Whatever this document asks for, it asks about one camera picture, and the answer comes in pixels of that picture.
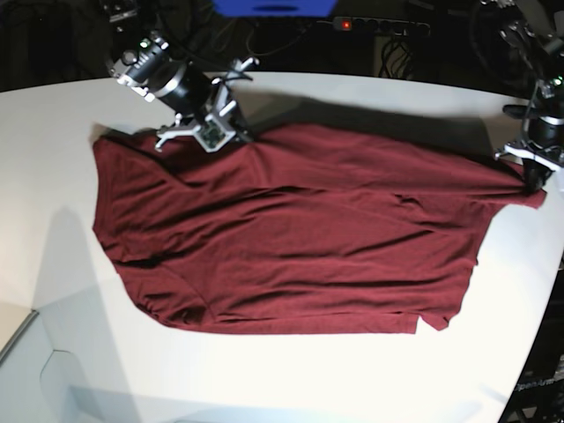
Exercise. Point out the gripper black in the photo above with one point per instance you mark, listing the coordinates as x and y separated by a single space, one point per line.
148 69
539 142

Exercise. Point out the dark red t-shirt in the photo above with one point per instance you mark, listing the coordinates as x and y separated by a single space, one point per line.
308 230

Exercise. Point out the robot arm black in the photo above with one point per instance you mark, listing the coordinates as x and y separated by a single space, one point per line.
520 43
131 21

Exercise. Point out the blue box at top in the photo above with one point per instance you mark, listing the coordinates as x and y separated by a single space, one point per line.
274 8

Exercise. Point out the black power strip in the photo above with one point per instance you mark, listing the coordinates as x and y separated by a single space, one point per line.
382 27

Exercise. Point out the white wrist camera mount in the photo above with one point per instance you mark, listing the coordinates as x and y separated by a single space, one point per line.
213 135

